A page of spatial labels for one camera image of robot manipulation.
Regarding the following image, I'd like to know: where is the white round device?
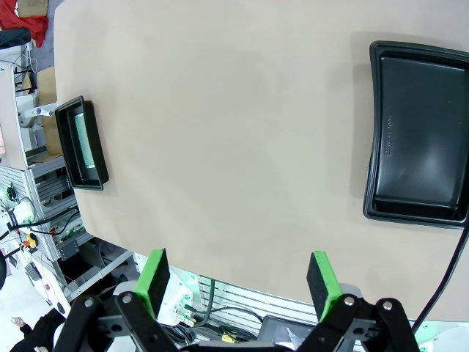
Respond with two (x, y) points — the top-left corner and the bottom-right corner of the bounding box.
(12, 197), (37, 224)

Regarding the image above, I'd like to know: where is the black plastic ESD tray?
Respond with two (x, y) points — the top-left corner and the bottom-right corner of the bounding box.
(53, 95), (110, 191)
(362, 40), (469, 230)

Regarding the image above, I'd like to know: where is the black braided cable conduit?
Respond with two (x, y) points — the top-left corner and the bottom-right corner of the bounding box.
(410, 225), (469, 337)

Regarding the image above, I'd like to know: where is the black tablet screen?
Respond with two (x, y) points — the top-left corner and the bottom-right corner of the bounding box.
(258, 314), (320, 348)

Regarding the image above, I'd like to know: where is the red cloth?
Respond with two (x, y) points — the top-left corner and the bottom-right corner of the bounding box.
(0, 0), (50, 48)

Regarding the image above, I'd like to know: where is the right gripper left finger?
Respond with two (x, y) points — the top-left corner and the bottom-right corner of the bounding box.
(62, 248), (173, 352)

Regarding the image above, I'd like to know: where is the aluminium profile frame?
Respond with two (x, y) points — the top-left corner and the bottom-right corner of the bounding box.
(0, 155), (136, 316)

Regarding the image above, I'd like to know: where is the yellow red emergency stop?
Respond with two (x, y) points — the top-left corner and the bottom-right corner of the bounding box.
(22, 232), (40, 252)

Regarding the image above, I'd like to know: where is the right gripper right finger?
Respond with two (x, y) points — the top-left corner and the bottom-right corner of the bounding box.
(292, 250), (421, 352)

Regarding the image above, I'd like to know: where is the person in black top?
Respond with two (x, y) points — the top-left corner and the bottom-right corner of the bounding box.
(10, 309), (69, 352)

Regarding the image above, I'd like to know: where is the brown cardboard box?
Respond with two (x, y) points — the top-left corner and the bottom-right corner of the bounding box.
(16, 0), (49, 18)
(36, 67), (65, 157)

